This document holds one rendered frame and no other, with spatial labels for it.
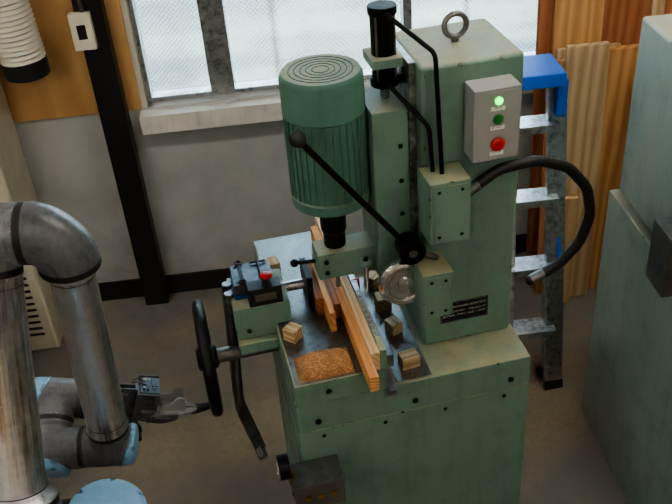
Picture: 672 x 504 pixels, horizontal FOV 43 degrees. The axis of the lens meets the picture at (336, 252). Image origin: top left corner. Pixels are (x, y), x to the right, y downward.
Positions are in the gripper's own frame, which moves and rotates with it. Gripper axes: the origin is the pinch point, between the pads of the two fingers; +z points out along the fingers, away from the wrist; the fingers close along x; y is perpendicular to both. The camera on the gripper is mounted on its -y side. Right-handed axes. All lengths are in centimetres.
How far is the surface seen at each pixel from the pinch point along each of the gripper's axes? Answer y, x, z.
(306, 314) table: 25.9, 7.0, 23.9
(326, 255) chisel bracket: 44, 6, 24
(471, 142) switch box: 82, -6, 42
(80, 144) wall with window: -10, 155, -26
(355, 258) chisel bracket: 44, 6, 31
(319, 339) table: 26.3, -3.0, 24.8
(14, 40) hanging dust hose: 33, 137, -52
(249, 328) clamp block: 21.2, 5.9, 10.6
